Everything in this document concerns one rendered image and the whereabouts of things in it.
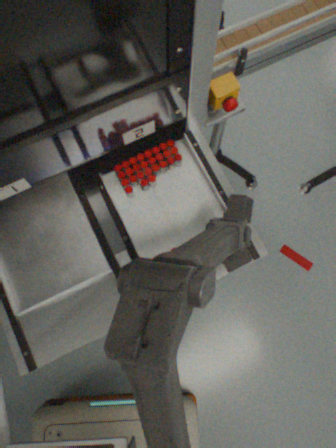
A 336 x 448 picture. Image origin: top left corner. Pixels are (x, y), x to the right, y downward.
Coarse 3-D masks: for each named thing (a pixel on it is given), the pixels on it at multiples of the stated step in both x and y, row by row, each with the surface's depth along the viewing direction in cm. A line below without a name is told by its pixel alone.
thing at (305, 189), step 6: (324, 174) 204; (330, 174) 203; (312, 180) 206; (318, 180) 205; (324, 180) 205; (300, 186) 213; (306, 186) 209; (312, 186) 206; (300, 192) 212; (306, 192) 212
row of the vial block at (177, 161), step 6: (180, 156) 118; (162, 162) 118; (168, 162) 118; (174, 162) 119; (180, 162) 120; (156, 168) 117; (162, 168) 118; (168, 168) 121; (138, 174) 117; (144, 174) 118; (150, 174) 117; (156, 174) 119; (126, 180) 117; (132, 180) 117; (138, 180) 119; (126, 186) 117; (132, 186) 120
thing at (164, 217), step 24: (192, 168) 122; (120, 192) 121; (144, 192) 121; (168, 192) 120; (192, 192) 120; (216, 192) 117; (120, 216) 115; (144, 216) 119; (168, 216) 119; (192, 216) 119; (216, 216) 119; (144, 240) 117; (168, 240) 117
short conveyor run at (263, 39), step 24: (312, 0) 131; (240, 24) 124; (264, 24) 129; (288, 24) 124; (312, 24) 129; (216, 48) 127; (240, 48) 123; (264, 48) 126; (288, 48) 130; (240, 72) 128
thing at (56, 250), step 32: (32, 192) 121; (64, 192) 121; (0, 224) 118; (32, 224) 118; (64, 224) 118; (0, 256) 116; (32, 256) 116; (64, 256) 116; (96, 256) 116; (32, 288) 114; (64, 288) 114
